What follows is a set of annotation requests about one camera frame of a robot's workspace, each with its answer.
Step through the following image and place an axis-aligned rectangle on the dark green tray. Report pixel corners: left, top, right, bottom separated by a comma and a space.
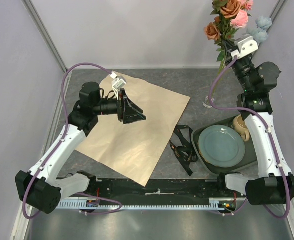
191, 117, 257, 176

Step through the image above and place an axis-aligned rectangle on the pink peony flower stem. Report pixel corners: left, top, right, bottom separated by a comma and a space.
230, 0, 253, 29

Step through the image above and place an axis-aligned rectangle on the aluminium frame post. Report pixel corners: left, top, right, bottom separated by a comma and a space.
270, 0, 288, 26
21, 0, 67, 72

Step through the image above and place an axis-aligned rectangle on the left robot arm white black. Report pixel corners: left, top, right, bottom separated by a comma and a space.
15, 79, 146, 214

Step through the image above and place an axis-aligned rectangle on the beige ceramic mug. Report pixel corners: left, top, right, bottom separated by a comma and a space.
232, 115, 250, 142

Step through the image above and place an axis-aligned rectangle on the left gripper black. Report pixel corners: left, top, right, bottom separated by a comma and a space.
93, 89, 146, 125

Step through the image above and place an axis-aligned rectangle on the black ribbon gold lettering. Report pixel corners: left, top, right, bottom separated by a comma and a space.
169, 125, 198, 176

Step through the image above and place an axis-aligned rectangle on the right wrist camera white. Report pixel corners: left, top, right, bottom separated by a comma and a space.
231, 35, 258, 60

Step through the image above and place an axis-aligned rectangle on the orange wrapping paper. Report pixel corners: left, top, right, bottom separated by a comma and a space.
76, 75, 190, 186

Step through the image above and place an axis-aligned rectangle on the left aluminium frame post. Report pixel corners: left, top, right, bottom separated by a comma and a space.
21, 0, 67, 72

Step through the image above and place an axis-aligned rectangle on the blue-grey ceramic plate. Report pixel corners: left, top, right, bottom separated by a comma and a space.
198, 125, 245, 168

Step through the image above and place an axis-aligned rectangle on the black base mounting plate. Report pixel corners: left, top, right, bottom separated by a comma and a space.
84, 178, 244, 205

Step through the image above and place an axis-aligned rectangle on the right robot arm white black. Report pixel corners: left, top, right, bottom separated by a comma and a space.
216, 55, 294, 206

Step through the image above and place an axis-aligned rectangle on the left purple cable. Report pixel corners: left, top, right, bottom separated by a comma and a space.
21, 62, 124, 220

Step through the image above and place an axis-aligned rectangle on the light blue flower stem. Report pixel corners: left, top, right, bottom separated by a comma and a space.
246, 16, 272, 44

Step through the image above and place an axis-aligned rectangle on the right aluminium frame post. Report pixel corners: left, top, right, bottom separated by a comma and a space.
270, 0, 288, 26

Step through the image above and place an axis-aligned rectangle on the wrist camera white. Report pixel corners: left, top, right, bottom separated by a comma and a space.
110, 71, 126, 100
231, 35, 258, 60

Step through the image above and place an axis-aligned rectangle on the clear glass vase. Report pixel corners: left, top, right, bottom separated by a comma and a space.
202, 96, 212, 109

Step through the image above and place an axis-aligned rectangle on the grey slotted cable duct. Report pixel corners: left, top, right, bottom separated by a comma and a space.
56, 197, 235, 211

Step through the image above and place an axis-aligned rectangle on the orange rose flower stem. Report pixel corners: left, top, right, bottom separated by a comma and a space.
204, 0, 241, 72

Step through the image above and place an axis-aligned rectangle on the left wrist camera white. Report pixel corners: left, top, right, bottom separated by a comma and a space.
110, 71, 126, 100

